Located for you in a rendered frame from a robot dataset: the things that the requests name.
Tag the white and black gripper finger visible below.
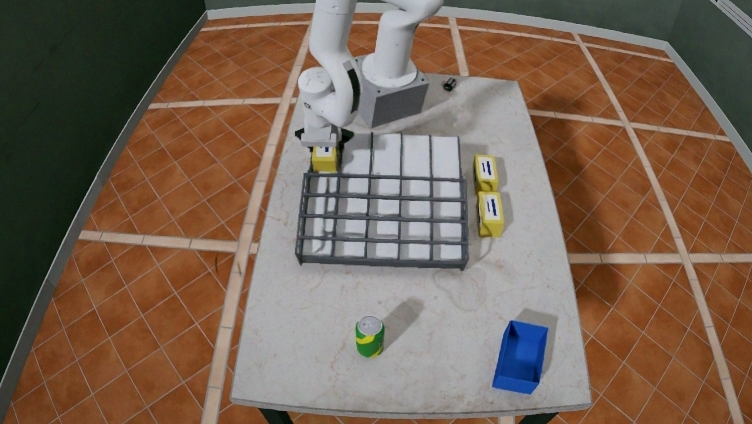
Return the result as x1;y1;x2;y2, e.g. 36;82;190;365
294;128;313;153
337;127;354;153

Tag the yellow butter carton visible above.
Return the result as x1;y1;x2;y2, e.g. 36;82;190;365
472;155;498;196
476;191;504;237
312;145;338;172

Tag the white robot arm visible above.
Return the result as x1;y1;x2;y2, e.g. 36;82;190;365
298;0;444;147

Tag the green and yellow drink can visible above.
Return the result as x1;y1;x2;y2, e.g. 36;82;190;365
355;315;384;358

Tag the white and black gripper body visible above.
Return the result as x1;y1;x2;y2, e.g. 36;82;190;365
304;119;342;142

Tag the grey metal grid rack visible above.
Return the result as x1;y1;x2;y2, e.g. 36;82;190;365
303;177;461;261

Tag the blue open box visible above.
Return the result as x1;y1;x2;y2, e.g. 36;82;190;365
492;323;548;394

